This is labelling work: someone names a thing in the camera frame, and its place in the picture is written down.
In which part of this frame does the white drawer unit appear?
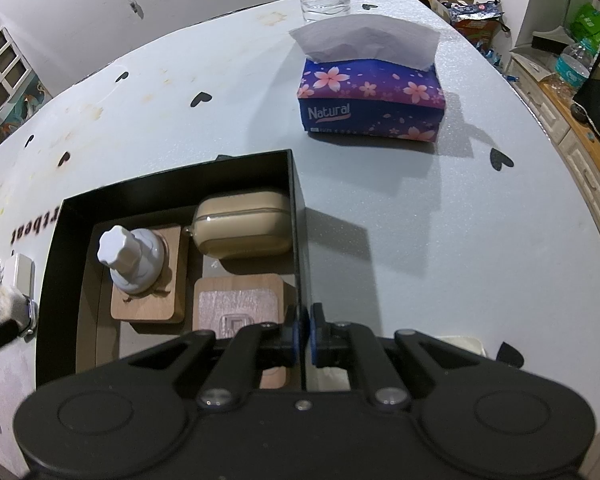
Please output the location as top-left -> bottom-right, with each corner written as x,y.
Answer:
0,0 -> 37,147

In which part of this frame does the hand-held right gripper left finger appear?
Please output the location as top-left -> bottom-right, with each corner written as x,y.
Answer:
125,305 -> 307,408

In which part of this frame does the purple floral tissue pack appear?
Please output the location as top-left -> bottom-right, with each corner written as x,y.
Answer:
288,14 -> 447,144

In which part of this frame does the clear water bottle teal label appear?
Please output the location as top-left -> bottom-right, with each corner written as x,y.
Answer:
554,39 -> 594,94

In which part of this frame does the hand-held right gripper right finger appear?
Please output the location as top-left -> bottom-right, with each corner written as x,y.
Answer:
307,302 -> 481,409

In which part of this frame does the white charger plug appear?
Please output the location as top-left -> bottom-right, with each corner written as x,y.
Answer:
0,253 -> 35,299

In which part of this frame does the low white cabinet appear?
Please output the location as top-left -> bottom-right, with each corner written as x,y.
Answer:
509,52 -> 600,243

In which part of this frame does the blue patterned snack bag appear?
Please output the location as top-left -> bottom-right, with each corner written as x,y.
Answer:
449,0 -> 507,47

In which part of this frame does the green packet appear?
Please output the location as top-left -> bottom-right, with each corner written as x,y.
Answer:
569,2 -> 600,50

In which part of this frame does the black cardboard box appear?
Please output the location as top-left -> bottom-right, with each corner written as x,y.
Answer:
35,148 -> 312,397

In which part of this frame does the white rectangular object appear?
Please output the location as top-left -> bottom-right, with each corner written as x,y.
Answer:
431,334 -> 487,359

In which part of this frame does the beige earbud case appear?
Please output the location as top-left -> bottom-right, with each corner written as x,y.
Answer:
192,188 -> 294,260

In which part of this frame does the wooden block pink face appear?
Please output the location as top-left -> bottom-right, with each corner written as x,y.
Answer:
192,274 -> 301,392

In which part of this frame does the wooden stand with white knob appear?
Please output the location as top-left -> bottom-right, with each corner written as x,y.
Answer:
96,224 -> 189,324

